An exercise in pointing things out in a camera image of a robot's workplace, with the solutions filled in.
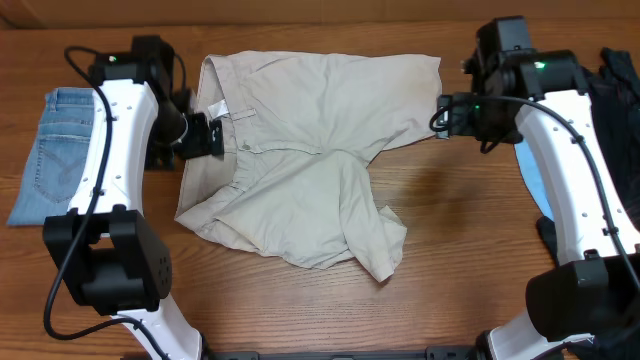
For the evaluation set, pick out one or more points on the light blue shirt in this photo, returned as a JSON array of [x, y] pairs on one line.
[[532, 178]]

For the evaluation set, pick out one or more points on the folded light blue jeans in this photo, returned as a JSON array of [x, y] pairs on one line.
[[57, 158]]

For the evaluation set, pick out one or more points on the black aluminium frame rail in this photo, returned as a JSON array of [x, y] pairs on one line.
[[451, 352]]

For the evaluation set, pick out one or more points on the beige cotton shorts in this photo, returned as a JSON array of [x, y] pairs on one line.
[[299, 133]]

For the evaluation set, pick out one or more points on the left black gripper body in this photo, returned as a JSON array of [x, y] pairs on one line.
[[169, 129]]

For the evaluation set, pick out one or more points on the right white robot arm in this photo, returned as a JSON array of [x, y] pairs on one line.
[[543, 99]]

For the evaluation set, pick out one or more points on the dark navy garment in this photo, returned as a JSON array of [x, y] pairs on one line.
[[615, 110]]

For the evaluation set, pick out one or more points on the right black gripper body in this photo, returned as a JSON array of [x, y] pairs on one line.
[[485, 120]]

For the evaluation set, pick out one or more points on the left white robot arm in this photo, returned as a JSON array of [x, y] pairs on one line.
[[112, 268]]

